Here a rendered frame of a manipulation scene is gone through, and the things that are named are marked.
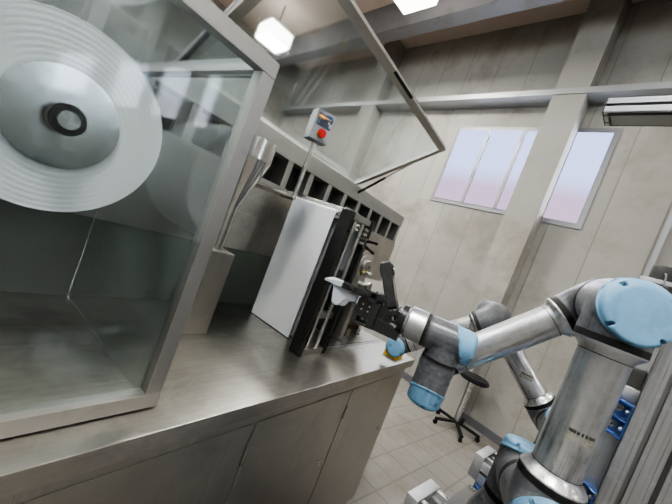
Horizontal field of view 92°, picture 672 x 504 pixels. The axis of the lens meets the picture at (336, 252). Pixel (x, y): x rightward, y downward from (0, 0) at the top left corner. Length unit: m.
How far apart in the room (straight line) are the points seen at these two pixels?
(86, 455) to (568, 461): 0.81
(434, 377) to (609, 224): 3.29
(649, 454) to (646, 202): 3.06
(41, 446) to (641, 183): 4.07
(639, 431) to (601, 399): 0.30
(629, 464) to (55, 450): 1.12
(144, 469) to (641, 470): 1.05
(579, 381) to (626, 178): 3.36
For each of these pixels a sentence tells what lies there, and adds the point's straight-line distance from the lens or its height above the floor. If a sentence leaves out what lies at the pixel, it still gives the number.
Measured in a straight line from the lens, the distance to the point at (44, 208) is 0.57.
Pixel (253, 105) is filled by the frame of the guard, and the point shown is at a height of 1.51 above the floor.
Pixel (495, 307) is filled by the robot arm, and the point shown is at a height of 1.30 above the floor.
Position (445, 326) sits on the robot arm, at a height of 1.24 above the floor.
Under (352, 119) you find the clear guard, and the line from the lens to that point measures 1.44.
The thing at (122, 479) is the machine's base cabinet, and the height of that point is 0.79.
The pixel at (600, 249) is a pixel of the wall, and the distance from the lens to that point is 3.84.
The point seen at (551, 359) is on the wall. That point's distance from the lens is 3.78.
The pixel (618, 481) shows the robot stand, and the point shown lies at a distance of 1.11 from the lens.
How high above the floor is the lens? 1.34
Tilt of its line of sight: 3 degrees down
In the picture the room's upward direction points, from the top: 21 degrees clockwise
